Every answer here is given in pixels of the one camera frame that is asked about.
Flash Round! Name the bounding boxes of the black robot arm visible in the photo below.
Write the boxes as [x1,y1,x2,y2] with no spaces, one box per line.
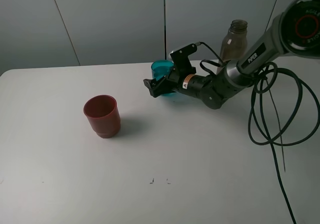
[143,0,320,109]

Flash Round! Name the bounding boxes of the black cable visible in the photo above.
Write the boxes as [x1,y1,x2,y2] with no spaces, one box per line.
[196,41,316,224]

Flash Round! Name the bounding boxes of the red plastic cup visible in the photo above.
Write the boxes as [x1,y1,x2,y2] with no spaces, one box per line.
[83,95,121,138]

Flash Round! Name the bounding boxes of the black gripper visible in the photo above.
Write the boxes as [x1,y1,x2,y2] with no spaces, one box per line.
[143,69,190,98]

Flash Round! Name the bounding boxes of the teal transparent plastic cup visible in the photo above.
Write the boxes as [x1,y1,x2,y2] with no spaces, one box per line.
[150,60,179,98]

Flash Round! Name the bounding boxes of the brown transparent water bottle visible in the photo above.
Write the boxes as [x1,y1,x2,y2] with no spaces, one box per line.
[219,19,248,64]

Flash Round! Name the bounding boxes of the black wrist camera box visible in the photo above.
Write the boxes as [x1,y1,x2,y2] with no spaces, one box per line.
[169,43,197,76]

